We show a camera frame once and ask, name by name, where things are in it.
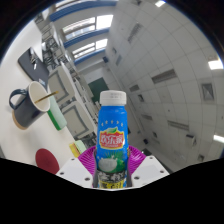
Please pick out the blue window curtains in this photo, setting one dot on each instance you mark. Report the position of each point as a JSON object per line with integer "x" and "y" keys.
{"x": 83, "y": 6}

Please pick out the golden stir stick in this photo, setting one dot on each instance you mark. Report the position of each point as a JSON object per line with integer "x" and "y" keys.
{"x": 46, "y": 96}

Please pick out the group of ceiling lights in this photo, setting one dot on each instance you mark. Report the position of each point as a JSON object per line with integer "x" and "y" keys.
{"x": 215, "y": 64}

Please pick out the dark blue mug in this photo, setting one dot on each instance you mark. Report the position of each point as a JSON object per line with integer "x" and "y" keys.
{"x": 26, "y": 111}

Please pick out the green oblong box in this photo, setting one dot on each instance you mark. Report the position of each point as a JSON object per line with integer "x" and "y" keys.
{"x": 57, "y": 116}

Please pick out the bunch of keys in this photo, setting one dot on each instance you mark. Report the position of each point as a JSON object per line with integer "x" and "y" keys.
{"x": 33, "y": 60}

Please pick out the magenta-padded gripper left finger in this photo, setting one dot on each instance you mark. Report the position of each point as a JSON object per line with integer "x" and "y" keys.
{"x": 75, "y": 171}

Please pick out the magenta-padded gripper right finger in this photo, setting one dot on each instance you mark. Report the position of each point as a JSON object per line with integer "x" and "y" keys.
{"x": 150, "y": 170}

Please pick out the group of classroom chairs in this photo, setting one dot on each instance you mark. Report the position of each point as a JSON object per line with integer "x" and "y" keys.
{"x": 76, "y": 121}

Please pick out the green blackboard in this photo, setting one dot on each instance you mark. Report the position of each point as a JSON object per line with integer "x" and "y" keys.
{"x": 96, "y": 88}

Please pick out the row of classroom windows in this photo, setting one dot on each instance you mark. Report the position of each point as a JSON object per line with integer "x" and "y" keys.
{"x": 104, "y": 21}

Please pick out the black wall speaker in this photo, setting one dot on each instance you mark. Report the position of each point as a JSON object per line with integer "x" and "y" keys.
{"x": 105, "y": 59}

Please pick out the blue white-capped drink bottle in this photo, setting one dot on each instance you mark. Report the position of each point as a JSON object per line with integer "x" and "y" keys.
{"x": 112, "y": 126}

